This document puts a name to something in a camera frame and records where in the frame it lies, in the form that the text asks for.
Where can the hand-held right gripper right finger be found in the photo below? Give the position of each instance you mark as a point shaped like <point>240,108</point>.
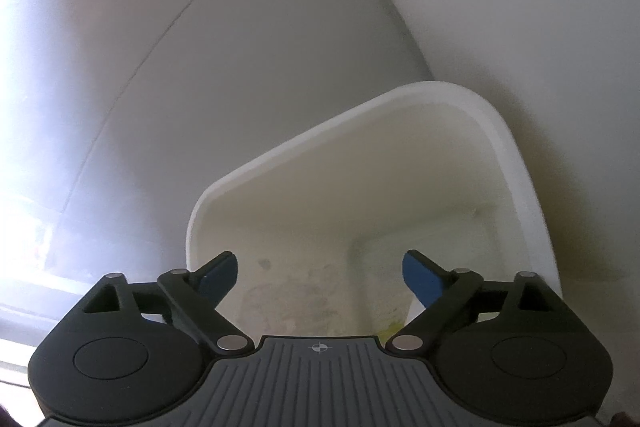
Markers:
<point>422,279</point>

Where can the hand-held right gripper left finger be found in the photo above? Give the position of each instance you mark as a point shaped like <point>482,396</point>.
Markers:
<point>217,279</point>

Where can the cream plastic trash bin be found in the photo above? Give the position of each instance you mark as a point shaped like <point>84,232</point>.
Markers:
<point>350,187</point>

